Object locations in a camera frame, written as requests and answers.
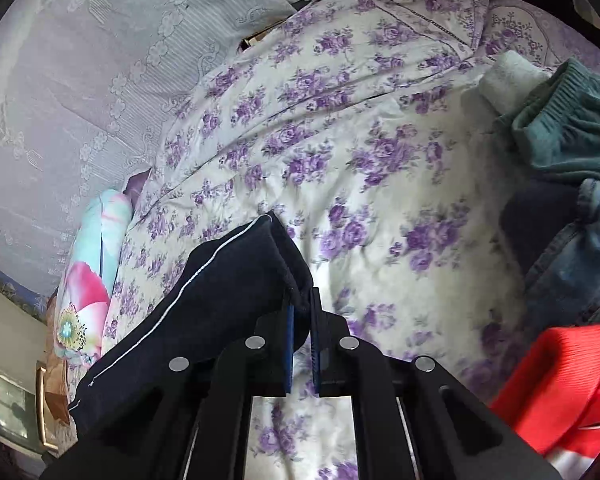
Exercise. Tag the window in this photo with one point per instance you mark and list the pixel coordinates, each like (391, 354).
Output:
(5, 400)

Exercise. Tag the white folded cloth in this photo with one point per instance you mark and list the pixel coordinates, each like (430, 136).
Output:
(510, 82)

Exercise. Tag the green sweatpants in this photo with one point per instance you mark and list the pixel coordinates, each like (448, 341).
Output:
(575, 120)

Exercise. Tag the folded teal pink floral quilt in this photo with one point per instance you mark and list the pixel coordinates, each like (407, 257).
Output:
(87, 285)

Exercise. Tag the white lace cloth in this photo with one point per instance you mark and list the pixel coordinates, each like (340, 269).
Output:
(80, 85)

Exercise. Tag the wooden frame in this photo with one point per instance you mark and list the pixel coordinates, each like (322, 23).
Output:
(44, 410)

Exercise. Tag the blue jeans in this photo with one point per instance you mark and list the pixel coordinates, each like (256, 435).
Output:
(575, 270)

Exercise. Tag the lilac lace pillow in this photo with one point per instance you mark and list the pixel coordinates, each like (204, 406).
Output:
(540, 30)

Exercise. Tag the blue printed cloth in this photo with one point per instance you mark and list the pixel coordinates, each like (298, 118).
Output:
(10, 287)

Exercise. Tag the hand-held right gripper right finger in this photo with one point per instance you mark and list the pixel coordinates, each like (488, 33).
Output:
(316, 360)

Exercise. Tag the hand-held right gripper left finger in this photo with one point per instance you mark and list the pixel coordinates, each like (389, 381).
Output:
(288, 355)

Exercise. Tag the purple floral bedspread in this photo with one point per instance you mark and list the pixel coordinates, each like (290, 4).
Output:
(380, 185)

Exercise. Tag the purple floral pillow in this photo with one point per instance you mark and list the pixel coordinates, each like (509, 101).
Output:
(430, 0)

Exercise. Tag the black pants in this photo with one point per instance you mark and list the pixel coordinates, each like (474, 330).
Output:
(220, 285)

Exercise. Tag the dark navy garment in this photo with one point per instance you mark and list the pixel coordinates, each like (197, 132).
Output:
(535, 225)

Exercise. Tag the red garment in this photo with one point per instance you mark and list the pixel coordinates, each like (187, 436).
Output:
(560, 380)

